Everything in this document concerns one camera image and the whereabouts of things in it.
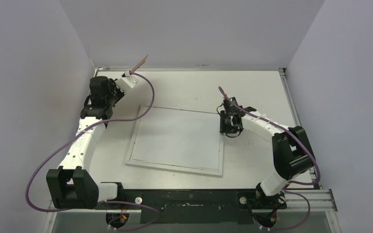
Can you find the white brown backing board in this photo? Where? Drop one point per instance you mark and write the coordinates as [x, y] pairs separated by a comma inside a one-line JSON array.
[[139, 64]]

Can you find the white picture frame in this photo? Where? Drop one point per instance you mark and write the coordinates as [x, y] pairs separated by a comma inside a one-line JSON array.
[[173, 168]]

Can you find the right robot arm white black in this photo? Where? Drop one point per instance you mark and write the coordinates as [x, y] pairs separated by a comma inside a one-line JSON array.
[[291, 151]]

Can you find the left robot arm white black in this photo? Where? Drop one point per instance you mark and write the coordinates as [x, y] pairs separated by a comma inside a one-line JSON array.
[[70, 185]]

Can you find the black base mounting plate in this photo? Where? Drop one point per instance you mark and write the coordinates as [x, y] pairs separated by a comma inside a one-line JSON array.
[[186, 215]]

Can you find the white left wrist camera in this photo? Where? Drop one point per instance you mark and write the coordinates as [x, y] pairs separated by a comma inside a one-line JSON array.
[[126, 82]]

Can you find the aluminium front rail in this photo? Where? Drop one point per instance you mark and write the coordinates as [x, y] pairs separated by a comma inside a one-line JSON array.
[[315, 201]]

